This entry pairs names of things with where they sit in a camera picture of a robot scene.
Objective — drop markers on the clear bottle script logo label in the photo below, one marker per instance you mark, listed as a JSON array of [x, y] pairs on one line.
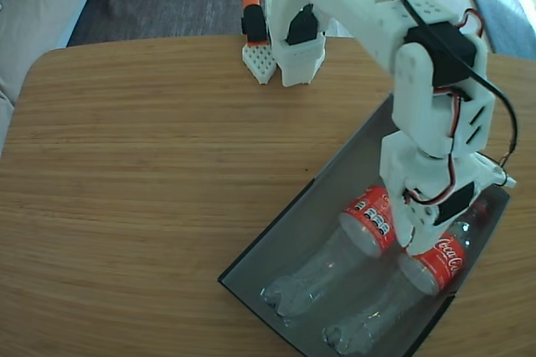
[[444, 265]]

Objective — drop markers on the clear bottle black seals label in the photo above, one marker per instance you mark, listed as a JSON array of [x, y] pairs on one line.
[[364, 214]]

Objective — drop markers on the grey cardboard box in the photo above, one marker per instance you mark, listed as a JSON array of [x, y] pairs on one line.
[[293, 248]]

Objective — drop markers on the blue blanket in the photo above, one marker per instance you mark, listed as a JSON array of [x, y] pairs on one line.
[[502, 5]]

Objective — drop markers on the orange black clamp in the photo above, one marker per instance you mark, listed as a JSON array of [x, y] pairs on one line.
[[254, 22]]

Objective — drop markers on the beige sofa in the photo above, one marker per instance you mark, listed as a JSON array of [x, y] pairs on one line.
[[33, 17]]

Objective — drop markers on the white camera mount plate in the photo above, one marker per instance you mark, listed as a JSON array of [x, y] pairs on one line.
[[488, 168]]

